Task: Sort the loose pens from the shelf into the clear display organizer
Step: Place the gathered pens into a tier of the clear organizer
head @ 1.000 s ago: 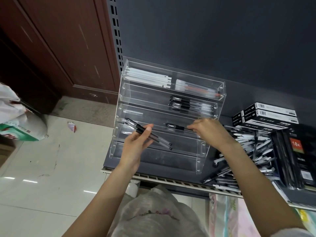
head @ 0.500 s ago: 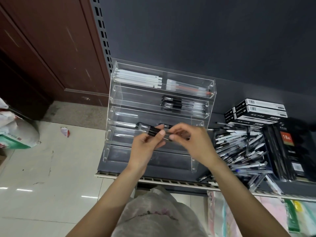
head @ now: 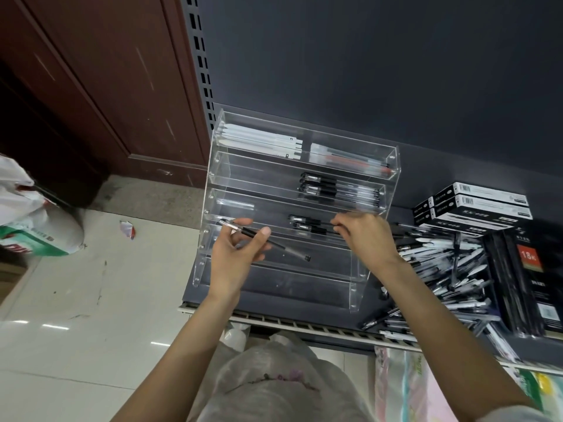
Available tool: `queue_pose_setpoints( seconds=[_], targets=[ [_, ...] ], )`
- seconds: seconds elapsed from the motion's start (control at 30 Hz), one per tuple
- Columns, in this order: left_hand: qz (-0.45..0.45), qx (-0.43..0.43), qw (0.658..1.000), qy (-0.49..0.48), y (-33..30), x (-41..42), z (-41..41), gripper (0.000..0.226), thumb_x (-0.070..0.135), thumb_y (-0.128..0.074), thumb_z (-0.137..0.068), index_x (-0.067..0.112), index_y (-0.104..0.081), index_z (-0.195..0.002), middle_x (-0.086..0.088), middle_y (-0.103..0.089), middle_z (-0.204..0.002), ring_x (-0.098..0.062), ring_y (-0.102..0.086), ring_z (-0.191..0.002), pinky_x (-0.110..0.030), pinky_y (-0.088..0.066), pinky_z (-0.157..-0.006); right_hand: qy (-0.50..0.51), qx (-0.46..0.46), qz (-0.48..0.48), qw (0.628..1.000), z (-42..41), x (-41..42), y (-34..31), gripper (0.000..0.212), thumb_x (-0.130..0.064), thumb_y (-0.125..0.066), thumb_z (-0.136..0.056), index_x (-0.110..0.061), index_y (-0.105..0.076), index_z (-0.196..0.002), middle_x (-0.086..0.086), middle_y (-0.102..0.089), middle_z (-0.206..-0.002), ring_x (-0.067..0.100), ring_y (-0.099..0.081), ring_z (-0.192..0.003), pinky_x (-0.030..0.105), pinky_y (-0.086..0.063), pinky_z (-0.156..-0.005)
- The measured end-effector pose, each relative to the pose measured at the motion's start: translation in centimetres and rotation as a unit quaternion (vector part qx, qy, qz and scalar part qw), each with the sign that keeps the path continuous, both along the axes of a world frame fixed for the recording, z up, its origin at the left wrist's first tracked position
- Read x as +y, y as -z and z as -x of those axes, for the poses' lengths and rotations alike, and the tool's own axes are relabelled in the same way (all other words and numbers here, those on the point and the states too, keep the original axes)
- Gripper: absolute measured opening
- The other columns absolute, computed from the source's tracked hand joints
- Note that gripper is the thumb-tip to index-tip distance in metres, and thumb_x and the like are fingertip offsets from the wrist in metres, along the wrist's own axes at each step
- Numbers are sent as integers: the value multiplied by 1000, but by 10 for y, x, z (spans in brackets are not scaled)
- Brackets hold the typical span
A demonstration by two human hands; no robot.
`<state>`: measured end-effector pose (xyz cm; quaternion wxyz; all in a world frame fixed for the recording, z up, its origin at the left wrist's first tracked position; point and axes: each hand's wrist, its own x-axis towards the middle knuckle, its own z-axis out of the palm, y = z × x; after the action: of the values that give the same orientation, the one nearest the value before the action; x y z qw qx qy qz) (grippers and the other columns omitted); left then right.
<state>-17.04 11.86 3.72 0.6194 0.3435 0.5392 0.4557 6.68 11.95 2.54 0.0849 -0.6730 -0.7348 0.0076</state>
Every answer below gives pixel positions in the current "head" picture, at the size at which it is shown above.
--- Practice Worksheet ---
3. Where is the white bag with green print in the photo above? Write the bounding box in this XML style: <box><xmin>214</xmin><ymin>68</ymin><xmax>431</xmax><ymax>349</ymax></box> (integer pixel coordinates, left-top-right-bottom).
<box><xmin>0</xmin><ymin>153</ymin><xmax>87</xmax><ymax>258</ymax></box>

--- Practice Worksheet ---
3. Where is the pink and white package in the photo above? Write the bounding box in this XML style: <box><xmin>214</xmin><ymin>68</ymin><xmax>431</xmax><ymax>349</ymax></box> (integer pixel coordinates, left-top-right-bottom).
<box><xmin>374</xmin><ymin>345</ymin><xmax>445</xmax><ymax>422</ymax></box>

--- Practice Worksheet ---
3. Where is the black and white pen box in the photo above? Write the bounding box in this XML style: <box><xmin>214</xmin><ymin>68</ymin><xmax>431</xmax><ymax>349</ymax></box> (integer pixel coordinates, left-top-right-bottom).
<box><xmin>433</xmin><ymin>182</ymin><xmax>529</xmax><ymax>207</ymax></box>
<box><xmin>413</xmin><ymin>198</ymin><xmax>436</xmax><ymax>225</ymax></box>
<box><xmin>418</xmin><ymin>219</ymin><xmax>490</xmax><ymax>237</ymax></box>
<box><xmin>429</xmin><ymin>194</ymin><xmax>534</xmax><ymax>221</ymax></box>

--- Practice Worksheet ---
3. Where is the white shelf edge rail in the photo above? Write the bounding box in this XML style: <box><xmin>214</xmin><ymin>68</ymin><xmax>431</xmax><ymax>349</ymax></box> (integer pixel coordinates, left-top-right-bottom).
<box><xmin>178</xmin><ymin>302</ymin><xmax>563</xmax><ymax>377</ymax></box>

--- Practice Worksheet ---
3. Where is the clear acrylic tiered display stand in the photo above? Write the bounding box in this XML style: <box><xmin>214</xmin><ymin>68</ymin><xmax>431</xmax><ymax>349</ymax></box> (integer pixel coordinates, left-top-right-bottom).
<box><xmin>192</xmin><ymin>109</ymin><xmax>402</xmax><ymax>314</ymax></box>

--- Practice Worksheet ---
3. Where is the person's white sleeve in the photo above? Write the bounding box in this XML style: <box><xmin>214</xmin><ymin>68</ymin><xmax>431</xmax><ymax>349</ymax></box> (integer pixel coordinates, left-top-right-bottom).
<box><xmin>483</xmin><ymin>405</ymin><xmax>556</xmax><ymax>422</ymax></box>

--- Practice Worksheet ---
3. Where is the person's right hand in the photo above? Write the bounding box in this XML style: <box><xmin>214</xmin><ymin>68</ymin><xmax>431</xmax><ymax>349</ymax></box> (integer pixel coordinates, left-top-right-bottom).
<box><xmin>330</xmin><ymin>213</ymin><xmax>403</xmax><ymax>274</ymax></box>

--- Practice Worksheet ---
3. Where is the row of clear red pens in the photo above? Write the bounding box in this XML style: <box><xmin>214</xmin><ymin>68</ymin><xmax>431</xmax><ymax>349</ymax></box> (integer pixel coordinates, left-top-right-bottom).
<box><xmin>310</xmin><ymin>143</ymin><xmax>395</xmax><ymax>177</ymax></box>

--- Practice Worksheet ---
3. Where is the black pen package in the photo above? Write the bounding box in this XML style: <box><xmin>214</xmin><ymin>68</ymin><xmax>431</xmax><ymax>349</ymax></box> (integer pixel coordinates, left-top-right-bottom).
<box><xmin>483</xmin><ymin>232</ymin><xmax>546</xmax><ymax>340</ymax></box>

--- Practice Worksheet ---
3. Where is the person's left forearm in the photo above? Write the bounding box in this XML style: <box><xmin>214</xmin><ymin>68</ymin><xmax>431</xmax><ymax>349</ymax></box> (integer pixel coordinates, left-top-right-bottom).
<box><xmin>110</xmin><ymin>291</ymin><xmax>242</xmax><ymax>422</ymax></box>

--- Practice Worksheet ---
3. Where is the green and yellow package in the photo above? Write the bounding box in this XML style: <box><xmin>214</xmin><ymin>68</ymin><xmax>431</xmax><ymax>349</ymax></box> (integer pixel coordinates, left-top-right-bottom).
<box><xmin>510</xmin><ymin>366</ymin><xmax>563</xmax><ymax>419</ymax></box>

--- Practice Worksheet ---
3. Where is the translucent white plastic bag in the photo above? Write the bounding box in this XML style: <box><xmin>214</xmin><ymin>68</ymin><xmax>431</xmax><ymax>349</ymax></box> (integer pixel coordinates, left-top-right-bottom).
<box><xmin>189</xmin><ymin>331</ymin><xmax>375</xmax><ymax>422</ymax></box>

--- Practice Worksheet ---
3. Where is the black package with orange label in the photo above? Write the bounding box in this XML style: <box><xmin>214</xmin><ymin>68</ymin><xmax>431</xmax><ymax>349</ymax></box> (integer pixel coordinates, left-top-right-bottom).
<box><xmin>505</xmin><ymin>223</ymin><xmax>563</xmax><ymax>338</ymax></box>

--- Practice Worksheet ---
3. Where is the black gel pen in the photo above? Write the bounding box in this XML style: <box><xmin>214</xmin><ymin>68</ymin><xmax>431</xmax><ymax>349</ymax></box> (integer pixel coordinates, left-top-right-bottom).
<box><xmin>218</xmin><ymin>219</ymin><xmax>311</xmax><ymax>262</ymax></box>

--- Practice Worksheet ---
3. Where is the brown wooden door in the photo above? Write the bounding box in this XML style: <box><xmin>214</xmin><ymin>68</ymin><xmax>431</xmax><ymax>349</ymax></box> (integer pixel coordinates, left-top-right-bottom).
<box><xmin>0</xmin><ymin>0</ymin><xmax>213</xmax><ymax>208</ymax></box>

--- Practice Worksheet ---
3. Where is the dark grey metal shelf unit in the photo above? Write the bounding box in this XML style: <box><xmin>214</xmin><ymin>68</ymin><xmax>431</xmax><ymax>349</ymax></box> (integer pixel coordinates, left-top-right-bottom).
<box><xmin>178</xmin><ymin>0</ymin><xmax>563</xmax><ymax>376</ymax></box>

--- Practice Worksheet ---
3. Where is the person's left hand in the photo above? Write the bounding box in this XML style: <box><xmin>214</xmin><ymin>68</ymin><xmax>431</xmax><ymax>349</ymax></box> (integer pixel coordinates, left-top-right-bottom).
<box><xmin>210</xmin><ymin>218</ymin><xmax>273</xmax><ymax>297</ymax></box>

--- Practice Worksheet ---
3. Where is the person's right forearm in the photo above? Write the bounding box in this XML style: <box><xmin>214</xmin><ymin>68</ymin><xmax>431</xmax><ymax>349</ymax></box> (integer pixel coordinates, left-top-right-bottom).
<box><xmin>370</xmin><ymin>254</ymin><xmax>535</xmax><ymax>422</ymax></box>

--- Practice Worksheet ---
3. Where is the pile of loose pens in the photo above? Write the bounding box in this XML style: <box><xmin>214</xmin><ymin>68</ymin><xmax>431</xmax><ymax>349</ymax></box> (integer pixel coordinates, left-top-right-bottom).
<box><xmin>361</xmin><ymin>222</ymin><xmax>520</xmax><ymax>364</ymax></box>

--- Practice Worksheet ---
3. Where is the row of black-capped clear pens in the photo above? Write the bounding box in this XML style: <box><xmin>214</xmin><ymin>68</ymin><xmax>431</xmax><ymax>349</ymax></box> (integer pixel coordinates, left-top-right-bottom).
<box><xmin>298</xmin><ymin>171</ymin><xmax>381</xmax><ymax>210</ymax></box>

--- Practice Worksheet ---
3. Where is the white pen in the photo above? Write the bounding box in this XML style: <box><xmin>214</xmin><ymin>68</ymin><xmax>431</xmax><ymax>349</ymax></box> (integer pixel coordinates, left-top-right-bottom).
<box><xmin>221</xmin><ymin>134</ymin><xmax>303</xmax><ymax>156</ymax></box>
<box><xmin>222</xmin><ymin>128</ymin><xmax>304</xmax><ymax>151</ymax></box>
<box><xmin>223</xmin><ymin>123</ymin><xmax>305</xmax><ymax>145</ymax></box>
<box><xmin>220</xmin><ymin>139</ymin><xmax>302</xmax><ymax>161</ymax></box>

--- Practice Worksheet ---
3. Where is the black-capped gel pen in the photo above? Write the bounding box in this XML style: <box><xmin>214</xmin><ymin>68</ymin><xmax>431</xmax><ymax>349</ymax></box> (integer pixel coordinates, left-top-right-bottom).
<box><xmin>289</xmin><ymin>214</ymin><xmax>338</xmax><ymax>227</ymax></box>
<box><xmin>292</xmin><ymin>222</ymin><xmax>339</xmax><ymax>236</ymax></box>

